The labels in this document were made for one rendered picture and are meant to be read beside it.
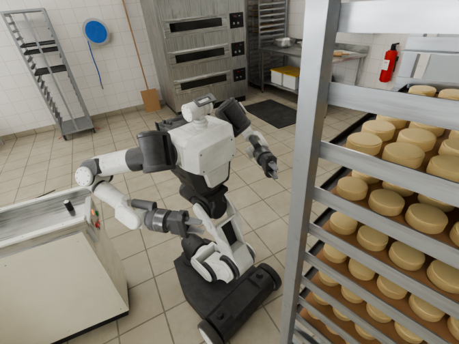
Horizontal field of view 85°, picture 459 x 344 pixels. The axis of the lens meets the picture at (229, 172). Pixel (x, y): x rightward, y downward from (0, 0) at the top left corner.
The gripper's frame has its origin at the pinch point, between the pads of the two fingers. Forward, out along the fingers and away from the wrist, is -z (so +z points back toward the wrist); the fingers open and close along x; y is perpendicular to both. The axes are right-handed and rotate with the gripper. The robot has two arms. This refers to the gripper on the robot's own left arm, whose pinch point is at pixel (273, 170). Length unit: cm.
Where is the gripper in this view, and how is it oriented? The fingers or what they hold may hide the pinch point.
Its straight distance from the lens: 118.1
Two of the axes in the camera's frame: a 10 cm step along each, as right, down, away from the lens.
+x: -0.8, -8.2, -5.7
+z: -2.4, -5.4, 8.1
